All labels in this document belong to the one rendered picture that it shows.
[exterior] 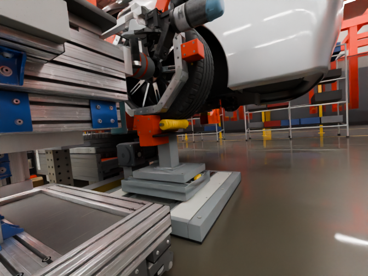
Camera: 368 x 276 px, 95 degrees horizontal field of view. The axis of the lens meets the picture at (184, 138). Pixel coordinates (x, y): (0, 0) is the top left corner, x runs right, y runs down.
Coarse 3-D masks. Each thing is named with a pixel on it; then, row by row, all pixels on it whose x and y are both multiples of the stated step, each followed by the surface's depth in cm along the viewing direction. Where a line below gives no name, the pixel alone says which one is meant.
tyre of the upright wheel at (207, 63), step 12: (192, 36) 86; (204, 48) 94; (204, 60) 91; (192, 72) 88; (204, 72) 92; (192, 84) 89; (204, 84) 96; (180, 96) 93; (192, 96) 92; (204, 96) 105; (180, 108) 94; (192, 108) 103
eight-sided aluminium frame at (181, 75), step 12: (180, 36) 81; (180, 48) 81; (180, 60) 82; (180, 72) 82; (180, 84) 88; (168, 96) 87; (132, 108) 102; (144, 108) 96; (156, 108) 91; (168, 108) 94
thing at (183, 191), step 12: (132, 180) 116; (144, 180) 111; (156, 180) 107; (192, 180) 108; (204, 180) 112; (132, 192) 110; (144, 192) 105; (156, 192) 100; (168, 192) 95; (180, 192) 91; (192, 192) 96
